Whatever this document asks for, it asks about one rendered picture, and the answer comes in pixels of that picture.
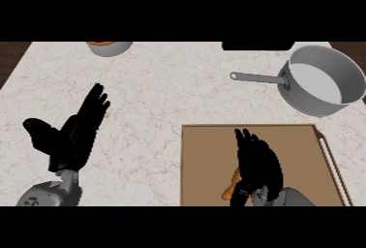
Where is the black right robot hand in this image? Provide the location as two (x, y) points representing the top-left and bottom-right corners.
(229, 128), (285, 207)

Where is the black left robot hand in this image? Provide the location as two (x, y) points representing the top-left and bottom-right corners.
(22, 82), (112, 173)

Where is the brown wooden tray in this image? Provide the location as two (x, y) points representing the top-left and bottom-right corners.
(179, 123), (354, 207)

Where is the golden brown croissant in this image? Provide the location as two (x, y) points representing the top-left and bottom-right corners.
(220, 168), (244, 202)

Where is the grey metal pot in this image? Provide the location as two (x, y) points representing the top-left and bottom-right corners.
(229, 45), (366, 118)

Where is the grey bowl with orange contents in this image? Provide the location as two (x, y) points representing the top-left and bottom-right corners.
(84, 41), (135, 58)

